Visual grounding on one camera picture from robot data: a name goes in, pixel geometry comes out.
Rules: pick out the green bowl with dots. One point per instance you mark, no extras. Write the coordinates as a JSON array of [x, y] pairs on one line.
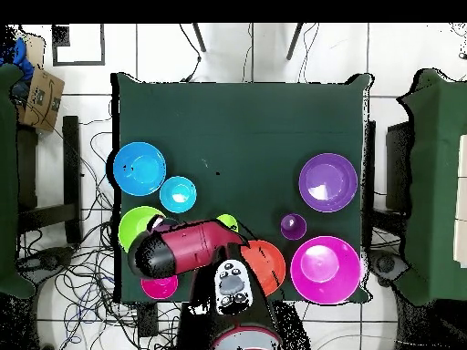
[[133, 224]]

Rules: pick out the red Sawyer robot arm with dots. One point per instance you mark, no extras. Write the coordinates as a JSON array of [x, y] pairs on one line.
[[189, 244]]

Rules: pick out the green cup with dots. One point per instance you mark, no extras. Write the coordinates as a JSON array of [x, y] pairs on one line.
[[228, 220]]

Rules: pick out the small blue bowl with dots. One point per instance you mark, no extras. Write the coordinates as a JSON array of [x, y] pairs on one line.
[[178, 194]]

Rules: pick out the dark green tablecloth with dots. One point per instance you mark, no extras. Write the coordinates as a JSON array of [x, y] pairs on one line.
[[237, 127]]

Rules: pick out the purple cup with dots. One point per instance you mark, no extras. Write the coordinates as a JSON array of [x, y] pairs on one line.
[[293, 226]]

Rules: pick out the orange bowl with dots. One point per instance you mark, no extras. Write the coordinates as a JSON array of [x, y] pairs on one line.
[[270, 264]]

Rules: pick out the purple bowl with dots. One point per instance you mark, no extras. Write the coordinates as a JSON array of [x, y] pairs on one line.
[[328, 182]]

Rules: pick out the large blue bowl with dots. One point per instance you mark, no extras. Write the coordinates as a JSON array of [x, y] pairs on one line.
[[139, 168]]

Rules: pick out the large pink bowl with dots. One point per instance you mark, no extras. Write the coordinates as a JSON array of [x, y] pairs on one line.
[[324, 269]]

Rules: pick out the small red bowl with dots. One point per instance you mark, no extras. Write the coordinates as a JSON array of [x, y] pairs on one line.
[[160, 288]]

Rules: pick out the black floor box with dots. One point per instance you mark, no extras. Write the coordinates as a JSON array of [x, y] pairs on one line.
[[147, 321]]

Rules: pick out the black tripod leg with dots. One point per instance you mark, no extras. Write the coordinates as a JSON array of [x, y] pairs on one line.
[[294, 40], [199, 36]]

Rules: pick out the black bench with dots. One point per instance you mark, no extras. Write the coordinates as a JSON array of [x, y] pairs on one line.
[[71, 164]]

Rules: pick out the black stand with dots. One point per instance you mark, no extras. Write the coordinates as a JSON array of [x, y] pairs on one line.
[[397, 164]]

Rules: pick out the dark grey stand base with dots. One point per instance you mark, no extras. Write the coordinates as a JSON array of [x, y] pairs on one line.
[[47, 260], [386, 264]]

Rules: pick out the green cloth covered table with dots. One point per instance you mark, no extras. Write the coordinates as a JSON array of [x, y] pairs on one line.
[[7, 182], [434, 182]]

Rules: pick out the cardboard box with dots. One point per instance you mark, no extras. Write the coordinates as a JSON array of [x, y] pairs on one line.
[[43, 98]]

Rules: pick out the blue cloth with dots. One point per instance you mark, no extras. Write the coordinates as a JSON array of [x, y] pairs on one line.
[[16, 54]]

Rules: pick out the black square frame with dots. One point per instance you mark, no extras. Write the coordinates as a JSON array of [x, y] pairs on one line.
[[60, 36]]

